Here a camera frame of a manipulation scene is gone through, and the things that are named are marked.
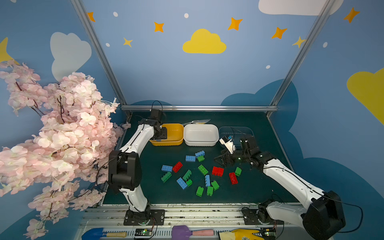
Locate blue lego brick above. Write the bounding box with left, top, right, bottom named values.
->
left=205, top=175, right=211, bottom=187
left=161, top=165, right=173, bottom=172
left=177, top=178, right=188, bottom=190
left=195, top=151, right=206, bottom=158
left=186, top=156, right=196, bottom=162

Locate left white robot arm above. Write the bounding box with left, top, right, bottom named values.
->
left=108, top=117, right=164, bottom=213

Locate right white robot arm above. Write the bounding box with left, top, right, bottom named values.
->
left=219, top=150, right=346, bottom=240

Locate yellow plastic bin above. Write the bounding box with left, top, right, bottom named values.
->
left=150, top=124, right=184, bottom=147

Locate teal plastic bin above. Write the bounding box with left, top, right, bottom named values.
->
left=219, top=126, right=254, bottom=149

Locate white plastic bin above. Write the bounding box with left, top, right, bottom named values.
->
left=184, top=124, right=219, bottom=147

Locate purple toy shovel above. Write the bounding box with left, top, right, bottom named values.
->
left=172, top=225, right=214, bottom=240

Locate green circuit board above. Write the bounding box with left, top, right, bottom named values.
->
left=134, top=229, right=153, bottom=239

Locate pink cherry blossom tree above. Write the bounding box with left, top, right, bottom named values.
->
left=1, top=60, right=123, bottom=240

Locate blue toy shovel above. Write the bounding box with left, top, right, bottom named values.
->
left=81, top=228, right=128, bottom=240

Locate horizontal metal frame bar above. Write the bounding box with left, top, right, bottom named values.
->
left=121, top=105, right=278, bottom=112

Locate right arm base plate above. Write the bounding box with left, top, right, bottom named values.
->
left=241, top=207, right=275, bottom=225

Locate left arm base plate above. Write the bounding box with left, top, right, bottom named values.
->
left=123, top=210, right=165, bottom=226

